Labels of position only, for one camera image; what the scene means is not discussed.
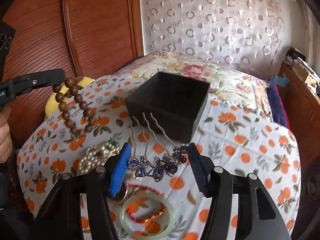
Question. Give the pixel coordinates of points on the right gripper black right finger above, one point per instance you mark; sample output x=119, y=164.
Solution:
x=258, y=216

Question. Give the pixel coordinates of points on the person's left hand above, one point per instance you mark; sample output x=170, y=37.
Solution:
x=5, y=137

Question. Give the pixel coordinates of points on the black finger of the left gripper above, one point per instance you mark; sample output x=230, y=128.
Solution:
x=26, y=83

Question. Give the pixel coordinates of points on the floral quilt bedspread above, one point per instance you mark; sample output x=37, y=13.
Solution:
x=234, y=86

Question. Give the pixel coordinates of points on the red wooden wardrobe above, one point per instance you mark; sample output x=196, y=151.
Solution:
x=83, y=37

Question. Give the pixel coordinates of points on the yellow plush toy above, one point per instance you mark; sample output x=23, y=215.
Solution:
x=52, y=104

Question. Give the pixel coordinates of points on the left camera black mount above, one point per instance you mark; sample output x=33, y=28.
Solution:
x=7, y=34

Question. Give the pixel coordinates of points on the pale green jade bangle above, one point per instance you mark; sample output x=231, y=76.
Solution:
x=165, y=210

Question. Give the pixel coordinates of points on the clutter pile on cabinet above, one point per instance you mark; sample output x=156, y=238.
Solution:
x=295, y=60

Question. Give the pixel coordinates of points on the sheer circle pattern curtain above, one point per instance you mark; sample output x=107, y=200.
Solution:
x=251, y=36

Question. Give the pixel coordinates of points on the black square jewelry box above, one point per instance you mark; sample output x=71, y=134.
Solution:
x=176, y=102

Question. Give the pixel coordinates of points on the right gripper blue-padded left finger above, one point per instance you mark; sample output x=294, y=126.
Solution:
x=60, y=216

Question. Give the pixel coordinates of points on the dark blue blanket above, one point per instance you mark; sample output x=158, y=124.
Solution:
x=277, y=108

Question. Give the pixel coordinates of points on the wooden side cabinet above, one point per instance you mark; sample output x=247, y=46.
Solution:
x=302, y=108

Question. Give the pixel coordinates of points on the teal tissue box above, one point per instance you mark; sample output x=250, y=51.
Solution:
x=281, y=81

